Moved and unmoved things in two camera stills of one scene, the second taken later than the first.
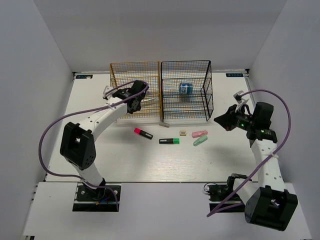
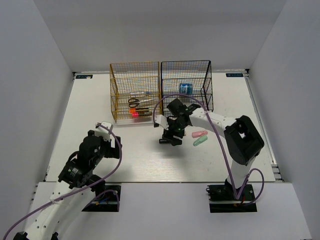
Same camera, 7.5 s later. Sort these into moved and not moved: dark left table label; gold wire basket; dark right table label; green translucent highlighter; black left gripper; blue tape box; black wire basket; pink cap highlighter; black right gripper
Moved: black left gripper; black right gripper; pink cap highlighter
Not moved: dark left table label; dark right table label; black wire basket; green translucent highlighter; gold wire basket; blue tape box
